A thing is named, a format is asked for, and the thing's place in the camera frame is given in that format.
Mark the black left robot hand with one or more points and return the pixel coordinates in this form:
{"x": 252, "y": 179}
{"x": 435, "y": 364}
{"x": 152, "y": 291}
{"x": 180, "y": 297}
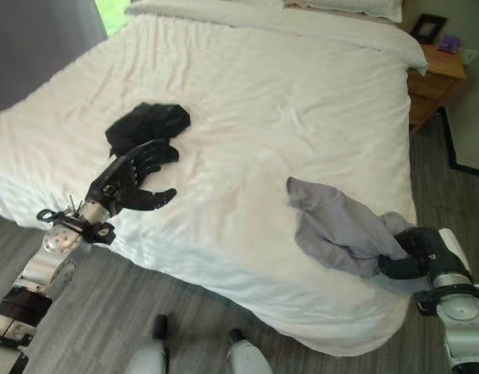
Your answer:
{"x": 118, "y": 177}

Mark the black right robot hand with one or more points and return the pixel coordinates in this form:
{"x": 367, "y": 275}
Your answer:
{"x": 422, "y": 249}

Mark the grey garment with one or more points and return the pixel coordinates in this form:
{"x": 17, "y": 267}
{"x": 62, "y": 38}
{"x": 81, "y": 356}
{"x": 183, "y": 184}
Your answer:
{"x": 336, "y": 230}

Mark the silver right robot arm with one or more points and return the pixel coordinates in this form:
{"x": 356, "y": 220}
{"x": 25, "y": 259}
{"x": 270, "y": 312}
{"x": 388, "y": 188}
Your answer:
{"x": 459, "y": 311}

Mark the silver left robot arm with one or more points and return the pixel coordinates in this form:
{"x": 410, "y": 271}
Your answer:
{"x": 44, "y": 265}

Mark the black garment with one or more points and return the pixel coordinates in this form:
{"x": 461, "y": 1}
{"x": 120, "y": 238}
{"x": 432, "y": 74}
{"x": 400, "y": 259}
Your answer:
{"x": 145, "y": 124}

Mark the white duvet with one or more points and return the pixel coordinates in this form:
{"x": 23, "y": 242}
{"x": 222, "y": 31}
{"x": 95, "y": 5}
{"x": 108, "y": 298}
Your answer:
{"x": 223, "y": 156}

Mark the grey curtain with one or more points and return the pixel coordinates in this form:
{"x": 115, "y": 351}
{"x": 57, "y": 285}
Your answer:
{"x": 36, "y": 43}

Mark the wooden nightstand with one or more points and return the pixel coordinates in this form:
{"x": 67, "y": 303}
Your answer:
{"x": 434, "y": 85}

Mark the silver left robot leg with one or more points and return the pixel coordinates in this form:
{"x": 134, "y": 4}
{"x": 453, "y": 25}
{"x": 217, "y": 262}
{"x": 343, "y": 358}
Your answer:
{"x": 153, "y": 354}

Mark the silver robot leg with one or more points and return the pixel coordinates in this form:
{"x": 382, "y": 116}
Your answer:
{"x": 247, "y": 356}
{"x": 153, "y": 354}

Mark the white folded blanket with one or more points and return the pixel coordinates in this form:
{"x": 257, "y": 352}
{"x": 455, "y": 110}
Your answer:
{"x": 208, "y": 9}

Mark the silver right robot leg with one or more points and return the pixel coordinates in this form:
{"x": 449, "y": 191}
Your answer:
{"x": 247, "y": 356}

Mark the purple small box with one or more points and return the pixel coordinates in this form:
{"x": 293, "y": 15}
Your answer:
{"x": 448, "y": 43}

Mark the white pillow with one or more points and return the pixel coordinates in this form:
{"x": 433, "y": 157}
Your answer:
{"x": 352, "y": 5}

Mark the white wall socket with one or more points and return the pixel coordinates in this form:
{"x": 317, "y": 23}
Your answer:
{"x": 472, "y": 54}

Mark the black picture frame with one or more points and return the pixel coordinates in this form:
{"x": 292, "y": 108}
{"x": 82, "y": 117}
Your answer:
{"x": 429, "y": 28}

